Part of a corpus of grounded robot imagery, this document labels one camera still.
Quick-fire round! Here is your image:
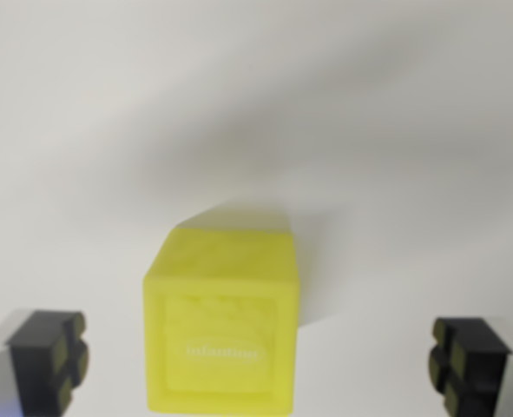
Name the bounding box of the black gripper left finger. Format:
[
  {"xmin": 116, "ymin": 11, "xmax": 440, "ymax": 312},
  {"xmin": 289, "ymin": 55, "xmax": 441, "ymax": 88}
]
[{"xmin": 0, "ymin": 308, "xmax": 92, "ymax": 417}]

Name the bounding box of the yellow soft toy cube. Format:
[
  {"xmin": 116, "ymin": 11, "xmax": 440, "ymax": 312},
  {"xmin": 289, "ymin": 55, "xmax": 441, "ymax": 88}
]
[{"xmin": 141, "ymin": 207, "xmax": 301, "ymax": 414}]

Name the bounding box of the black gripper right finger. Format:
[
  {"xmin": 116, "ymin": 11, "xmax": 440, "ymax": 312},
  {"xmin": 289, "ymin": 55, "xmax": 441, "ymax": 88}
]
[{"xmin": 427, "ymin": 316, "xmax": 513, "ymax": 417}]

